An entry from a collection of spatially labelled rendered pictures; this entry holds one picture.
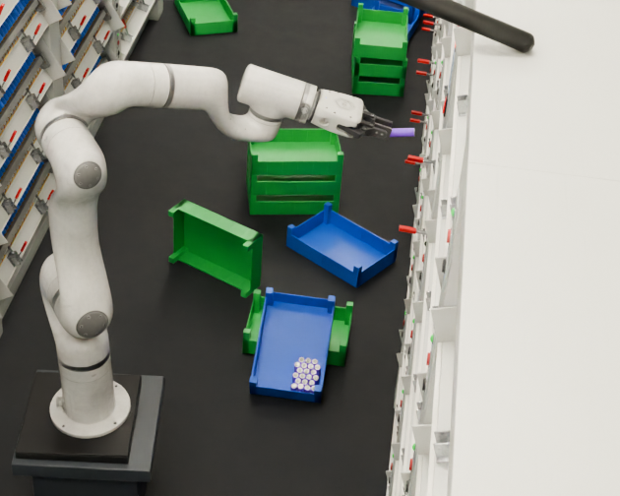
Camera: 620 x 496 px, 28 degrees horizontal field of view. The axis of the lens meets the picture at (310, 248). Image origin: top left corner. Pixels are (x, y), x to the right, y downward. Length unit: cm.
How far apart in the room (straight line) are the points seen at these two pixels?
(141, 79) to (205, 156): 198
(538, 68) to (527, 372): 53
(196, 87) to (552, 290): 147
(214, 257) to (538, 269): 279
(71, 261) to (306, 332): 111
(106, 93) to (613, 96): 124
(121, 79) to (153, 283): 149
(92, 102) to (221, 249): 149
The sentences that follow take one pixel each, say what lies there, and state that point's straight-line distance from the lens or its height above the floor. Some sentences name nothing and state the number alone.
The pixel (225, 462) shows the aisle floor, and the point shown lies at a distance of 331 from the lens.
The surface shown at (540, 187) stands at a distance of 128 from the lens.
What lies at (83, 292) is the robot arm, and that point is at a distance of 265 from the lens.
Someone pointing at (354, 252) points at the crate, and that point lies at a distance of 401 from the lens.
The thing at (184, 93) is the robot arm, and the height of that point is 117.
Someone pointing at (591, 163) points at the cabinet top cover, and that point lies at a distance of 134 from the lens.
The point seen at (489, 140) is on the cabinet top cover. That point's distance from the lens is 134.
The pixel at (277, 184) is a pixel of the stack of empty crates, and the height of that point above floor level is 12.
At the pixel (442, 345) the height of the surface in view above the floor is 149.
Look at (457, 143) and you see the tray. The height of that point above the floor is 149.
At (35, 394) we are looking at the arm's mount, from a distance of 307.
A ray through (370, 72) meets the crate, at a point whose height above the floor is 10.
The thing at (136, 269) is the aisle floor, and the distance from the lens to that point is 391.
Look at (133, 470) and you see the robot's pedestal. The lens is 292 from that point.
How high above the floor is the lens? 244
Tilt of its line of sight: 37 degrees down
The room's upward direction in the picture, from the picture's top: 5 degrees clockwise
